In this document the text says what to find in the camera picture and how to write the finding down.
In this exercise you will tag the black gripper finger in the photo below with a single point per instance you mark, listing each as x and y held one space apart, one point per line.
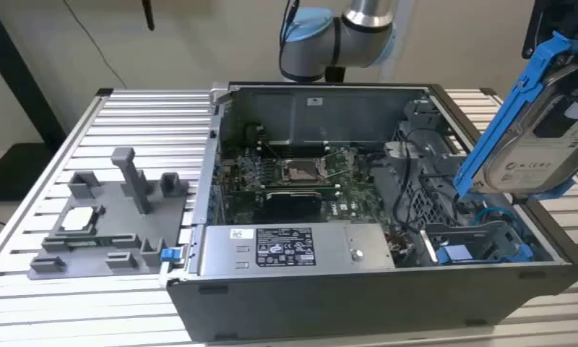
559 108

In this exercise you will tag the hard disk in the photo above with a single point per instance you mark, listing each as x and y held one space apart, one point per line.
455 253
520 162

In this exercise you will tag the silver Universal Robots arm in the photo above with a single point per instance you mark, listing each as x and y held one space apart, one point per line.
314 54

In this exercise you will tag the grey metal disk bay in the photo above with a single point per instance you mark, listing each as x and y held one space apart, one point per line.
424 202

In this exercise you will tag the green motherboard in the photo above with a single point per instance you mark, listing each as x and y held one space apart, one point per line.
352 202

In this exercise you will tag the silver power supply unit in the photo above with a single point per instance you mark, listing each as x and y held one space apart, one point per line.
367 242

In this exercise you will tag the CPU socket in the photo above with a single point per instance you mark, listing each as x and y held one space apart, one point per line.
299 170

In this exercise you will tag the black graphics card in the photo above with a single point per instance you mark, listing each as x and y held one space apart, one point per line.
294 206

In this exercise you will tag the black open PC case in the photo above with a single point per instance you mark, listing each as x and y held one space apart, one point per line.
318 307

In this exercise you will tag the black antenna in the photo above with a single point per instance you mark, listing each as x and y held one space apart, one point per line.
148 14

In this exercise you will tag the blue case latch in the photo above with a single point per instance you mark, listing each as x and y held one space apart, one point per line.
168 254

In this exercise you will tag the grey parts rack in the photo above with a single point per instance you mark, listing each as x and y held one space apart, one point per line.
126 217

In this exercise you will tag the silver CPU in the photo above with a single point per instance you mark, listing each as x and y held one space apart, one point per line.
79 218

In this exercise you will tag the green RAM stick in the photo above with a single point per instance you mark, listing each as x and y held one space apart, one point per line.
90 241

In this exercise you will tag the black flat base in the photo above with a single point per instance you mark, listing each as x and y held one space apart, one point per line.
15 170

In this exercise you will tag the black slanted post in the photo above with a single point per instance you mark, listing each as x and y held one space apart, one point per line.
10 61

